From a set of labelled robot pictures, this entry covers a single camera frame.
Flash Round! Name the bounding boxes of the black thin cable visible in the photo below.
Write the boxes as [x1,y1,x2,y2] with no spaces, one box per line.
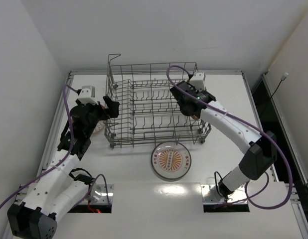
[257,79,286,118]

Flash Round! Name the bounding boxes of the white cable connector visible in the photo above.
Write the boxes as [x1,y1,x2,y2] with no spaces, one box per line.
[281,72,289,81]

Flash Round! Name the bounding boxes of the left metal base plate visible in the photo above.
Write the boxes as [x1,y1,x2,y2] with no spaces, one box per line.
[90,184,114,204]

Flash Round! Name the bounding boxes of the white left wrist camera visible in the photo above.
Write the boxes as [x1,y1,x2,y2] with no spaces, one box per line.
[77,85,98,105]

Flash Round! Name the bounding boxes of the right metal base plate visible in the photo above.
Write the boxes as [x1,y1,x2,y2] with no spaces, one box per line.
[200,183,250,205]

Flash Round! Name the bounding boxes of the grey wire dish rack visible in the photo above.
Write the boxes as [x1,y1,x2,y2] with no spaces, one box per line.
[105,54,211,148]

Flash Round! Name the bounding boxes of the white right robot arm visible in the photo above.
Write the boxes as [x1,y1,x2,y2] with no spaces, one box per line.
[170,81,276,198]

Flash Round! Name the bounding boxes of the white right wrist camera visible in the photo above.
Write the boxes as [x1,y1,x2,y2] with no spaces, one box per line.
[188,72,206,90]

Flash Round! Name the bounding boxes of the green rimmed sunburst plate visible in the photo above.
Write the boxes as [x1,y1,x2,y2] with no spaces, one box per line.
[151,141,192,181]

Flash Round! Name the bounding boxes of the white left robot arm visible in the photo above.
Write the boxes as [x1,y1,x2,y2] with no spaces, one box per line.
[7,96,120,239]

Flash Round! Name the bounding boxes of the aluminium table edge rail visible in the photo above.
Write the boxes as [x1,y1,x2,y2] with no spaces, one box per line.
[247,71,308,185]

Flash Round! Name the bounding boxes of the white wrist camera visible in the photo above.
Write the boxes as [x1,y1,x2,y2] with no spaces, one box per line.
[77,85,98,105]
[188,72,206,90]

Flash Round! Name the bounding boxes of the orange rimmed floral plate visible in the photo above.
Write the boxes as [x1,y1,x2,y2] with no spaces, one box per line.
[190,115,200,121]

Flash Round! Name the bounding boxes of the metal base plate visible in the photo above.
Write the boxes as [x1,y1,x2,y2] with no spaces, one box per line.
[90,184,114,204]
[200,183,250,205]

